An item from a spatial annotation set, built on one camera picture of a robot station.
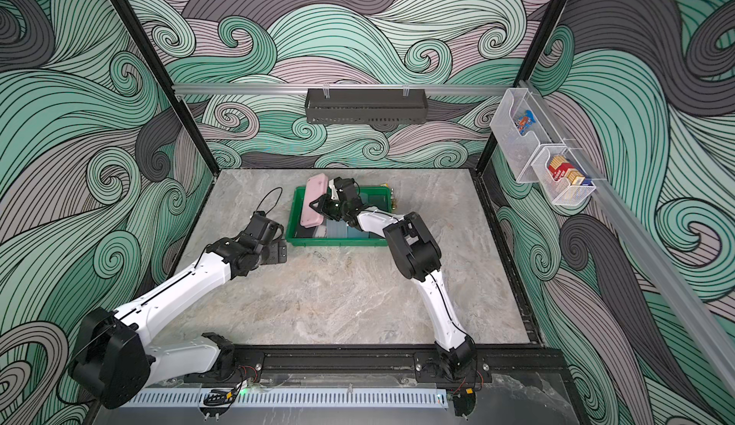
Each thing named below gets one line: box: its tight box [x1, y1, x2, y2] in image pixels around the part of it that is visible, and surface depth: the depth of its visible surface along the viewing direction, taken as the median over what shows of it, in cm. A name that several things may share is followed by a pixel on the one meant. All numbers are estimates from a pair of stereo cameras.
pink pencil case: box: [300, 173, 329, 229], surface depth 102 cm
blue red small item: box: [513, 109, 536, 135], surface depth 85 cm
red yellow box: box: [548, 155, 586, 186], surface depth 67 cm
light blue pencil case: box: [325, 218, 370, 239], surface depth 99 cm
